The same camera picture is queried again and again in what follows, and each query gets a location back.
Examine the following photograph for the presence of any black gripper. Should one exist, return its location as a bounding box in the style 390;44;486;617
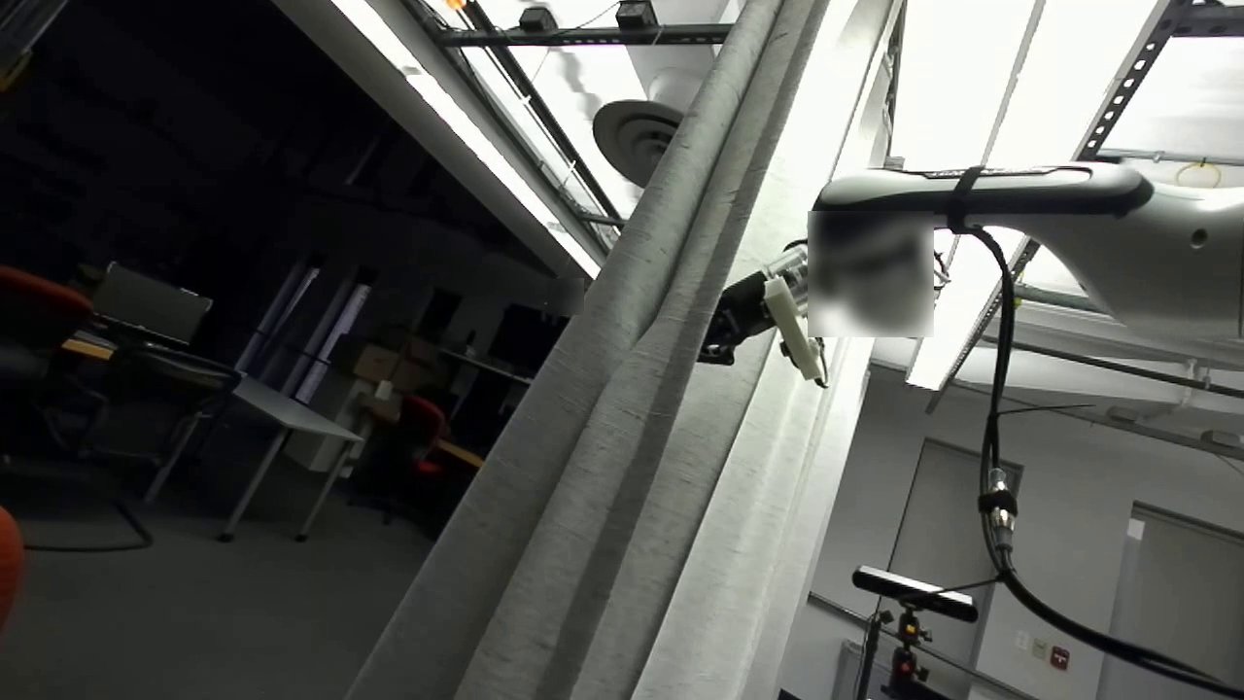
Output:
692;264;790;368

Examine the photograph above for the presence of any grey fabric curtain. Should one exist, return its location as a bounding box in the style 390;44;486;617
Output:
338;0;913;700

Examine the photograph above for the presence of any round ceiling vent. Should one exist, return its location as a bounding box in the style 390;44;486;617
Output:
587;98;687;190

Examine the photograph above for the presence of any yellow top desk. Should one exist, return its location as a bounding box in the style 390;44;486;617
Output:
433;435;490;478

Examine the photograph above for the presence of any grey room door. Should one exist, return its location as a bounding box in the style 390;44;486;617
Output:
881;435;1030;653
1095;498;1244;700

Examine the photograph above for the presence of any red office chair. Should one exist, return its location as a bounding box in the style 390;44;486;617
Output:
347;389;460;523

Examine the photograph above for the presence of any cardboard box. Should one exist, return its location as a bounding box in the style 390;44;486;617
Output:
347;336;445;393

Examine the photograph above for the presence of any long ceiling light strip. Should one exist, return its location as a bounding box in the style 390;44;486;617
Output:
273;0;611;282

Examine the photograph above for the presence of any bright ceiling light panel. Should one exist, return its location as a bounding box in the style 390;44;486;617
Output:
890;0;1179;396

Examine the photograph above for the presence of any grey folding table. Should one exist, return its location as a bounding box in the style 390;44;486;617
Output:
131;346;370;549

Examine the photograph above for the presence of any black perforated ceiling truss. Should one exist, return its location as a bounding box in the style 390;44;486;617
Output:
1053;0;1244;172

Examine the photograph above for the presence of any grey computer monitor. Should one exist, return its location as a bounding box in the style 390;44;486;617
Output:
84;260;219;354

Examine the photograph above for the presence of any round red object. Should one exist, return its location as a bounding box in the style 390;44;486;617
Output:
0;500;32;628

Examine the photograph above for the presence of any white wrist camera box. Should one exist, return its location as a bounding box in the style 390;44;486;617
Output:
758;273;837;393

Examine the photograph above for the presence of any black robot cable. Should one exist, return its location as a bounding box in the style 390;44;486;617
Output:
947;163;1244;700

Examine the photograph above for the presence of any black stereo camera bar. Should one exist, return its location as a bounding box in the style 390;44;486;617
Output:
846;561;982;626

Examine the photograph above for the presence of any black ceiling rail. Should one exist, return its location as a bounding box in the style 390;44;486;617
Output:
433;0;740;52

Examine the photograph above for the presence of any black camera stand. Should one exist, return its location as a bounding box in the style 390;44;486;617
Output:
878;603;960;700

